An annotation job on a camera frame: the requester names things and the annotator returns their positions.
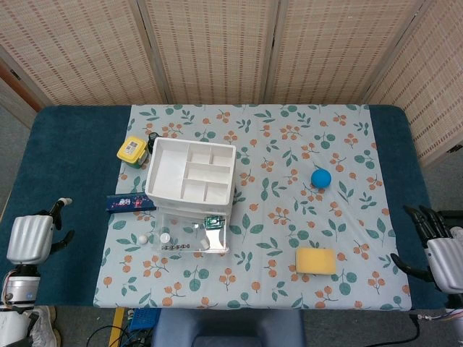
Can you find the right silver and black robot hand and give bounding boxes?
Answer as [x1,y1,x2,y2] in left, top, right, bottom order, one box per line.
[389,205,463,294]

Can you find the left silver and black robot hand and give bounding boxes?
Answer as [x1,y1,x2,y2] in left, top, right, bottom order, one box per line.
[6,198,76,267]

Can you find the blue robot base seat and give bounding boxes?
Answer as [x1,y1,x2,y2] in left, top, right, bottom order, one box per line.
[150,309,307,347]

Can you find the teal table cover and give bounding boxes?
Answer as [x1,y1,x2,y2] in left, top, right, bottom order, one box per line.
[0,104,455,310]

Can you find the white sneaker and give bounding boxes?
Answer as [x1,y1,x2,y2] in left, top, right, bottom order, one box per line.
[25,306,61,347]

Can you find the dark blue rectangular carton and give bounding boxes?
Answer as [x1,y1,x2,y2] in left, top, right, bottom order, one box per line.
[105,194,159,213]

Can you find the yellow sponge with blue base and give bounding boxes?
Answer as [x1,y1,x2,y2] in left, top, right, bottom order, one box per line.
[294,247,337,277]

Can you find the green container with yellow lid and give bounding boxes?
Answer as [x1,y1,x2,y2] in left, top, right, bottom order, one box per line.
[116,135,150,170]

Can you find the blue plastic crate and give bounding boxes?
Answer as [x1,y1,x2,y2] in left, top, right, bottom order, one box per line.
[128,307,160,332]

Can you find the blue ball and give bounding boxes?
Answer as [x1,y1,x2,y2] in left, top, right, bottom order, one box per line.
[310,168,333,190]

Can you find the floral leaf and berry tablecloth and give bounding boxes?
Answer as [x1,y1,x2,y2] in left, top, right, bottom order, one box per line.
[93,103,413,311]

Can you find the woven bamboo folding screen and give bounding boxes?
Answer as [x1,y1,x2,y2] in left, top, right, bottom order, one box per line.
[0,0,463,167]

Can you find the black cable with metal connector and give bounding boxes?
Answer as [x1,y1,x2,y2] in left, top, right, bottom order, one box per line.
[409,313,463,343]

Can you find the black floor cable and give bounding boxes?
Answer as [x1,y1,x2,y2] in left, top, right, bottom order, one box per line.
[86,323,153,347]

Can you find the brown wooden door frame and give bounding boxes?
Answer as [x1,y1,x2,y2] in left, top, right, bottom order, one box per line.
[0,59,43,112]

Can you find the white drawer organizer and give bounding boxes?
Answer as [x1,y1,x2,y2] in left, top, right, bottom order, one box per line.
[143,136,237,218]

